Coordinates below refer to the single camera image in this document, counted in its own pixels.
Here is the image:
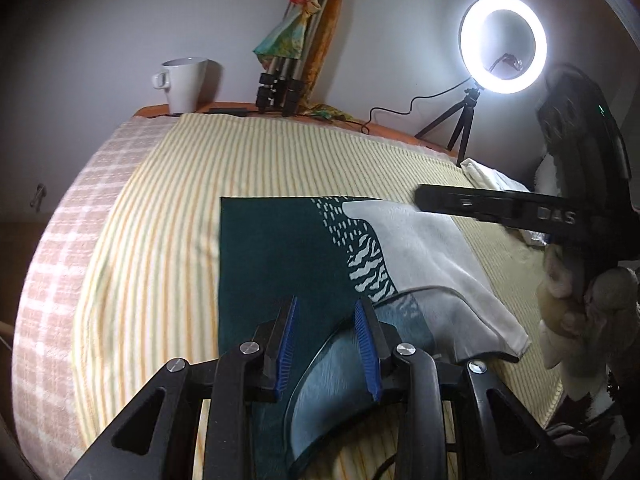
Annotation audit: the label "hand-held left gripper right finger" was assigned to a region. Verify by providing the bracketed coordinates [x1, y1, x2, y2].
[354, 300, 586, 480]

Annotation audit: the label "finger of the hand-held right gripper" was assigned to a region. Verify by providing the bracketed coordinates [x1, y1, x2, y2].
[414, 184, 532, 226]

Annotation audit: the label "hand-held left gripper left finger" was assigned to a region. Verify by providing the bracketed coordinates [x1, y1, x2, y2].
[65, 296, 301, 480]

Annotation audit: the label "green white tree-print t-shirt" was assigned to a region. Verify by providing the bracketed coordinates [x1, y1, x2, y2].
[220, 195, 532, 478]

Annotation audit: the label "folded white clothes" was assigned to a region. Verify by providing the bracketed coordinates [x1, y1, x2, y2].
[460, 158, 532, 194]

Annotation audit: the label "beige plush toy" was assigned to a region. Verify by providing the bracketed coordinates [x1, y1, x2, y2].
[536, 247, 640, 401]

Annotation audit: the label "yellow striped bedsheet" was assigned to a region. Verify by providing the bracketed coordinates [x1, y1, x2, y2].
[70, 112, 567, 480]

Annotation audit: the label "orange yellow cloth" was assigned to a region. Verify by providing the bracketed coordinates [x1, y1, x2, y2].
[299, 0, 362, 122]

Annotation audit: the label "folded silver tripod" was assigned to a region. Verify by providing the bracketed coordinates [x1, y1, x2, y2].
[256, 0, 347, 117]

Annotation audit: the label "pink checked blanket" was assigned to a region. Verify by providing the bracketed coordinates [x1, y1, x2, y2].
[12, 117, 173, 467]

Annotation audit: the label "colourful scarf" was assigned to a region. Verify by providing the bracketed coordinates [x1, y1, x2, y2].
[252, 0, 326, 61]

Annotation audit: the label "white mug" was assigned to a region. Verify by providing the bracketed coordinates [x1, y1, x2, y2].
[152, 57, 209, 113]

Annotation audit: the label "black ring light tripod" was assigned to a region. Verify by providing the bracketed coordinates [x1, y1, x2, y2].
[415, 87, 484, 167]

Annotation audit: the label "black ring light cable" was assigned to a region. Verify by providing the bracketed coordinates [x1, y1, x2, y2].
[359, 81, 473, 136]

